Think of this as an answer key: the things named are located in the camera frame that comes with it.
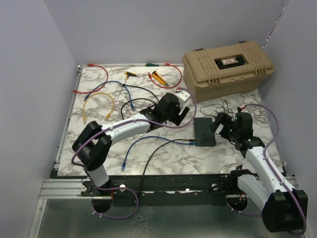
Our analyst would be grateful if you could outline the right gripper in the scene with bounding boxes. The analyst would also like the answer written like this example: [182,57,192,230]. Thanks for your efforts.
[209,112,240,143]

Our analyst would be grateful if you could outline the black power adapter with cable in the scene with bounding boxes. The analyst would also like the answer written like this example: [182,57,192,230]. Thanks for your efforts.
[199,100,235,118]

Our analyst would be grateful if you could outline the black network switch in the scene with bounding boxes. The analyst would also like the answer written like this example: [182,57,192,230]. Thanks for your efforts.
[194,118,216,147]

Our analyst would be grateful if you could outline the thin black cable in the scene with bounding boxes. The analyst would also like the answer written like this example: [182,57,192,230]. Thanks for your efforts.
[138,139,196,196]

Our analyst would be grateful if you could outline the yellow ethernet cable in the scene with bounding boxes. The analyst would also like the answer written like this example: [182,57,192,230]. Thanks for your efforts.
[82,92,116,124]

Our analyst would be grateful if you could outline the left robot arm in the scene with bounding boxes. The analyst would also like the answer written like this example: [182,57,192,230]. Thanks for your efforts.
[72,90,191,196]

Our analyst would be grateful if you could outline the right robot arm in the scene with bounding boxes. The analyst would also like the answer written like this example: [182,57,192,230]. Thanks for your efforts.
[210,112,308,236]

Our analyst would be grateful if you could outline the yellow black utility knife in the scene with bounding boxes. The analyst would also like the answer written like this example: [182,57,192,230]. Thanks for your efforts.
[152,71,168,86]

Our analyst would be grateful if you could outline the tan plastic toolbox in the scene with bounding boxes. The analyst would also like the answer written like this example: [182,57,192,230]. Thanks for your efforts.
[182,41,274,102]

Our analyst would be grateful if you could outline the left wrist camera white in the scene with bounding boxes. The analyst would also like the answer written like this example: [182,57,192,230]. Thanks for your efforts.
[174,90,191,107]

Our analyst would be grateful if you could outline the red ethernet cable right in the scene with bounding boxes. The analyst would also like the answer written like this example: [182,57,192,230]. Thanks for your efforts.
[147,61,183,88]

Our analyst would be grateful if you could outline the red ethernet cable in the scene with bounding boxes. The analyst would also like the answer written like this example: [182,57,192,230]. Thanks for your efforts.
[72,63,109,94]
[147,61,183,88]

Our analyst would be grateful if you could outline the green handled screwdriver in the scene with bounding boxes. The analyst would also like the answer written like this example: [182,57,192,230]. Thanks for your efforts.
[131,62,165,67]

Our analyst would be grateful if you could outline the yellow black T-handle wrench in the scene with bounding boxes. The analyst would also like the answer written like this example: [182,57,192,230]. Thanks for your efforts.
[115,71,137,104]

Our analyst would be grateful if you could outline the black mounting rail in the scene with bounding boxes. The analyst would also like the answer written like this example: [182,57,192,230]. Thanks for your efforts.
[49,173,288,206]

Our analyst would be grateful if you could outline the red ethernet cable left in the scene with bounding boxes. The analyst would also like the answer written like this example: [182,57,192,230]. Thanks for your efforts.
[72,63,109,94]

